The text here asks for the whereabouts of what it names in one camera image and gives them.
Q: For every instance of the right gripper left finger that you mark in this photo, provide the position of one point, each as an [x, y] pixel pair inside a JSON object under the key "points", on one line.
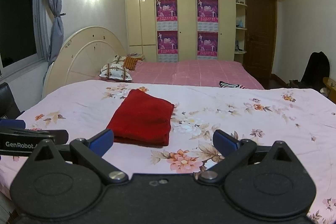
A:
{"points": [[89, 153]]}

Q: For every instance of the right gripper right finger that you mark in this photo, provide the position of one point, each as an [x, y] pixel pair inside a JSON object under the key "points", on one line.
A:
{"points": [[236, 154]]}

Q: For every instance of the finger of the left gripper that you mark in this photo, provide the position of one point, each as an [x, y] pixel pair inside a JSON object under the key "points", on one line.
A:
{"points": [[60, 136], [12, 123]]}

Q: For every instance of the red knit garment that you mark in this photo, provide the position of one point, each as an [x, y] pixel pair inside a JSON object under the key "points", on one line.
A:
{"points": [[142, 119]]}

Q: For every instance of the black clothes on chair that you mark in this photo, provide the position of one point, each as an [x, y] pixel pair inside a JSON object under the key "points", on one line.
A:
{"points": [[318, 67]]}

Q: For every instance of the striped folded garment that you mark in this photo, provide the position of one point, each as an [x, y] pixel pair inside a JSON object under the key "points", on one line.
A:
{"points": [[223, 84]]}

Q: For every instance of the cream round headboard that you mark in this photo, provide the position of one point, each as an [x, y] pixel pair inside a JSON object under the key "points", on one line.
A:
{"points": [[81, 57]]}

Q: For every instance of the front floral pillow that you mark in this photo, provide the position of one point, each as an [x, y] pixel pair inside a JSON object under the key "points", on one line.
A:
{"points": [[115, 72]]}

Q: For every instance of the floral pillow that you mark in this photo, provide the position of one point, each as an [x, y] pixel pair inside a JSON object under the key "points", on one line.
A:
{"points": [[119, 60], [115, 72]]}

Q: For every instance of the pink bed sheet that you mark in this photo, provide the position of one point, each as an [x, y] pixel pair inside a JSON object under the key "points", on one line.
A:
{"points": [[203, 73]]}

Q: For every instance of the back floral pillow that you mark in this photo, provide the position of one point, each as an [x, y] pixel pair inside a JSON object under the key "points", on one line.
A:
{"points": [[119, 60]]}

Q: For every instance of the orange knitted cloth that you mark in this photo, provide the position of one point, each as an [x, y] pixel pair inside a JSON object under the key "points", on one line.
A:
{"points": [[130, 62]]}

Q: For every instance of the lower right purple poster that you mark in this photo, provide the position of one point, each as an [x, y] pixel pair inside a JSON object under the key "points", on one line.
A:
{"points": [[207, 44]]}

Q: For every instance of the purple poster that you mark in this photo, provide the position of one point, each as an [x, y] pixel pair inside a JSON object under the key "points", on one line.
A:
{"points": [[208, 11], [207, 44], [166, 10], [167, 42]]}

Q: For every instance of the lower left purple poster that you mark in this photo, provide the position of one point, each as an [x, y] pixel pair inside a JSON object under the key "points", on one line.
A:
{"points": [[167, 42]]}

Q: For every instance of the brown wooden door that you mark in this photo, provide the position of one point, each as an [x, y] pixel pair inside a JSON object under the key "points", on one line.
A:
{"points": [[260, 38]]}

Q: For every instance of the upper right purple poster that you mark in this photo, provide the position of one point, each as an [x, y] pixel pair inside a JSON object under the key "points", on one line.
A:
{"points": [[208, 11]]}

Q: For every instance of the upper left purple poster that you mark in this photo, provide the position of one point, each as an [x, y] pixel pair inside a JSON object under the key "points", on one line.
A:
{"points": [[166, 10]]}

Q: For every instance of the corner shelf unit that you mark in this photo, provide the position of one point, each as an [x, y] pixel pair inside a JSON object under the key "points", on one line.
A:
{"points": [[241, 9]]}

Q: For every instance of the window with white frame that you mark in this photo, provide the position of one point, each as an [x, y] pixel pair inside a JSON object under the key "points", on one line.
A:
{"points": [[23, 35]]}

